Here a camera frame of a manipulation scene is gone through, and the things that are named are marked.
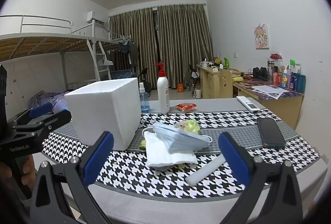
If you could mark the blue plaid blanket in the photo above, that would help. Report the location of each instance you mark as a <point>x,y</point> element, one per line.
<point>59,100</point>

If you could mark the stack of blue face masks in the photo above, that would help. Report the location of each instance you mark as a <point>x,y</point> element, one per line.
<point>181,138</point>

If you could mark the yellow bag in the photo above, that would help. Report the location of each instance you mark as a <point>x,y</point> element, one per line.
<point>217,60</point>

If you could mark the pink patterned cloth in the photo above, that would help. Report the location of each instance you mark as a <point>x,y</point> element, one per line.
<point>179,125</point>

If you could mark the houndstooth tablecloth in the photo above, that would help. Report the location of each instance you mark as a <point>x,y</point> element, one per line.
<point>160,182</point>

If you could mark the white foam tube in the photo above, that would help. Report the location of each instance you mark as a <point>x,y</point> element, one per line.
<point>204,171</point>

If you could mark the wooden chair with smiley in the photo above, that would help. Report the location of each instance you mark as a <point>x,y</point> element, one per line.
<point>225,83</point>

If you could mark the white kettle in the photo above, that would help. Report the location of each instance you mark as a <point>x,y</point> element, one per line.
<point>205,63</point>

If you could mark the wall poster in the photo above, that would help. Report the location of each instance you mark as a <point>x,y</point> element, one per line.
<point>261,36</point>

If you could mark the dark hanging clothes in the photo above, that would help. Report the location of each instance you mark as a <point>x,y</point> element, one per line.
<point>128,51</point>

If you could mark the red snack packet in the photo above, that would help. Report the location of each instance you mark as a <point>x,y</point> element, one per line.
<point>186,107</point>

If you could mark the yellow foam net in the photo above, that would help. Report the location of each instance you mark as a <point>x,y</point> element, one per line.
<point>193,126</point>

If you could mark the white flask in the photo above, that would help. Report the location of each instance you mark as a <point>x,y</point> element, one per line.
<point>198,94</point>

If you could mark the black headphones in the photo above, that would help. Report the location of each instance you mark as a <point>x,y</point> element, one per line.
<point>260,73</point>

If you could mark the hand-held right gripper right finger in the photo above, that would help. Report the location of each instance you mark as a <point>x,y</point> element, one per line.
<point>232,159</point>

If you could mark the brown curtain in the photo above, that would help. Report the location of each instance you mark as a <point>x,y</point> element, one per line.
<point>183,40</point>
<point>134,43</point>

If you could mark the blue spray bottle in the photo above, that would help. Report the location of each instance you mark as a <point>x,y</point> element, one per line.
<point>144,104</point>

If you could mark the white foam box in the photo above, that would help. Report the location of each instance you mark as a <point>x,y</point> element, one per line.
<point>103,110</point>

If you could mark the printed paper sheets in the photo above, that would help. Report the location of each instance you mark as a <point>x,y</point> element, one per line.
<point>269,91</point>

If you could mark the yellow cloth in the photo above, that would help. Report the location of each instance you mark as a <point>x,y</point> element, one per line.
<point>238,78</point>

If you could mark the blue checked bedsheet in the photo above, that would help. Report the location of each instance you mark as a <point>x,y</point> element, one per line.
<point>124,74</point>

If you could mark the orange floor object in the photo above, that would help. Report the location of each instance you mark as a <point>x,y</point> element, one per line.
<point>180,87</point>

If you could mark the cluster of toiletry bottles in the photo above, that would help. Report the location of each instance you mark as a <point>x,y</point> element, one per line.
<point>287,76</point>

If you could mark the white tissue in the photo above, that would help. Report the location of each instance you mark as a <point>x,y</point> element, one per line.
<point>160,156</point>

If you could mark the person's left hand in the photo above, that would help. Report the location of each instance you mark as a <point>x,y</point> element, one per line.
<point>29,175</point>

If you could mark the wooden desk with drawers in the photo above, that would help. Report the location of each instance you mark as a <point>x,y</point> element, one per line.
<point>209,82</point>

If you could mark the white remote control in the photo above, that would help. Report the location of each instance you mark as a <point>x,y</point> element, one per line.
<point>248,104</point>

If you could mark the white metal bunk bed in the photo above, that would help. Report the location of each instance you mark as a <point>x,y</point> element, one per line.
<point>113,43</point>
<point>38,44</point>

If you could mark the black phone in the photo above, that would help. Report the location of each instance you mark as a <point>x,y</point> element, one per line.
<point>270,132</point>

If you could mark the printed desk mat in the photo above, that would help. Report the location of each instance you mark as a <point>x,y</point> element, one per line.
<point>248,83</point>

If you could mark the white air conditioner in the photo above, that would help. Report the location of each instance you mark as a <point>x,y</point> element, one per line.
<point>94,16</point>

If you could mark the white bottle with red pump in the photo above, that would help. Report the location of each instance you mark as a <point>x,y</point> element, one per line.
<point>163,94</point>

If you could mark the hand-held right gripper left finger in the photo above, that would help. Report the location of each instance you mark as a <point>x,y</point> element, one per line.
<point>99,156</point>

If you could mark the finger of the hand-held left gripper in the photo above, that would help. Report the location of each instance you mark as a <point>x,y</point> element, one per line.
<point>54,119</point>
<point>41,109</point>

